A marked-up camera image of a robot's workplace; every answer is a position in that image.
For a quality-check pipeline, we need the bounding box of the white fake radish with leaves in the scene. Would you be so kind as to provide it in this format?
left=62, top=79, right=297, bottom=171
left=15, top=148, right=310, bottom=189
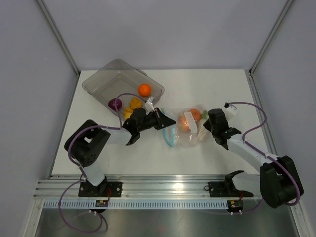
left=200, top=110, right=209, bottom=122

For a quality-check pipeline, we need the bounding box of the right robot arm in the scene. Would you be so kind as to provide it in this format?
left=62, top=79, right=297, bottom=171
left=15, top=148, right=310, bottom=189
left=203, top=108, right=304, bottom=208

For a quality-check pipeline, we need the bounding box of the white slotted cable duct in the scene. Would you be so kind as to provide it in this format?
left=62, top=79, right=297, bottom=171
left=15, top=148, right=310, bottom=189
left=43, top=199, right=228, bottom=210

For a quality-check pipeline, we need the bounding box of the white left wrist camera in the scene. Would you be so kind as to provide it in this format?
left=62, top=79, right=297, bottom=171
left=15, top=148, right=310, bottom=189
left=144, top=97, right=155, bottom=112

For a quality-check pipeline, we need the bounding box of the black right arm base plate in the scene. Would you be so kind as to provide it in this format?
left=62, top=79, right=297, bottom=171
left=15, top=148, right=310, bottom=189
left=204, top=181, right=254, bottom=198

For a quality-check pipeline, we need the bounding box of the fake fried chicken piece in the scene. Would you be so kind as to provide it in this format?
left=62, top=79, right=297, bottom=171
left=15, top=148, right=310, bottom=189
left=130, top=97, right=143, bottom=110

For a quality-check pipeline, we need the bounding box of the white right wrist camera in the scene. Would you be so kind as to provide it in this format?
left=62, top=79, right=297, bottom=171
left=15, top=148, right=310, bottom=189
left=223, top=103, right=237, bottom=121

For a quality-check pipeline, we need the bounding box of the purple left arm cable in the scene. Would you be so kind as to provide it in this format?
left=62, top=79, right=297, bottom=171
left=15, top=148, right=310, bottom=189
left=58, top=93, right=149, bottom=233

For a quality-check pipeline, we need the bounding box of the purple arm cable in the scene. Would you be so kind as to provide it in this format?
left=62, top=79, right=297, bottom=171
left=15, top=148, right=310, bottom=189
left=58, top=93, right=149, bottom=233
left=204, top=101, right=304, bottom=215

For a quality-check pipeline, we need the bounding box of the clear zip top bag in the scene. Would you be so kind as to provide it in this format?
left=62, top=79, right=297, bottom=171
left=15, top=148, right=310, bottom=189
left=161, top=104, right=210, bottom=148

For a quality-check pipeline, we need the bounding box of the aluminium frame rail right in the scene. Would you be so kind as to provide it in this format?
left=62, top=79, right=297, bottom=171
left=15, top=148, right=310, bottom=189
left=246, top=69, right=282, bottom=158

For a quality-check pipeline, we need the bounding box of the smoky clear plastic bin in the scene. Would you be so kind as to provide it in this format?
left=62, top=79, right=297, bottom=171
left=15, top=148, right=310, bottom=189
left=82, top=59, right=164, bottom=120

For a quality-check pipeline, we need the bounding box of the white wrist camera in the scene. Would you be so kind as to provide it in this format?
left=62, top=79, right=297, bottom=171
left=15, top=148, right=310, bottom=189
left=144, top=97, right=155, bottom=112
left=223, top=103, right=237, bottom=121

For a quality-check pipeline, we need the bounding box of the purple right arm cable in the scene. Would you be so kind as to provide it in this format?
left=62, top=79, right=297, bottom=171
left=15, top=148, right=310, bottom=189
left=204, top=101, right=304, bottom=215

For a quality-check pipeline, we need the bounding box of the orange fake orange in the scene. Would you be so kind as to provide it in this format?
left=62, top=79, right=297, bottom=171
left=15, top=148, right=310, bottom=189
left=138, top=83, right=152, bottom=97

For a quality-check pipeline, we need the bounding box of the orange fake pumpkin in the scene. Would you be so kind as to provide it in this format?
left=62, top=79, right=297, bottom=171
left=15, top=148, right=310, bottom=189
left=189, top=108, right=202, bottom=122

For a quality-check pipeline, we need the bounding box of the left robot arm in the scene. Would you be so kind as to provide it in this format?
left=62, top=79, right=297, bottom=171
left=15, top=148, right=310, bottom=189
left=64, top=108, right=176, bottom=198

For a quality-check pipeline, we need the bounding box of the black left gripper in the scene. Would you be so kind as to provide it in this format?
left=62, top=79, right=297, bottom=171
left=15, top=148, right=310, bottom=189
left=138, top=108, right=175, bottom=132

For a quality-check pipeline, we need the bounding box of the fake peach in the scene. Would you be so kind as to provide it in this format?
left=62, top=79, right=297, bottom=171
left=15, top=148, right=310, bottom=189
left=177, top=113, right=191, bottom=132

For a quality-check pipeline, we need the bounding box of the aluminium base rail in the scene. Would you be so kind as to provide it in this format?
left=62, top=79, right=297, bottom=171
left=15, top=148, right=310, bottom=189
left=33, top=174, right=262, bottom=199

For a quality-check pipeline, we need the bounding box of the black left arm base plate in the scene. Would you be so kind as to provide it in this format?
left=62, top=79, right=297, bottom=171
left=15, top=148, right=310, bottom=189
left=78, top=181, right=123, bottom=198

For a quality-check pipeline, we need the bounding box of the purple fake onion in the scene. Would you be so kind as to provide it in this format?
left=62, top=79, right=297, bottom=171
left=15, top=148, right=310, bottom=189
left=108, top=98, right=122, bottom=111

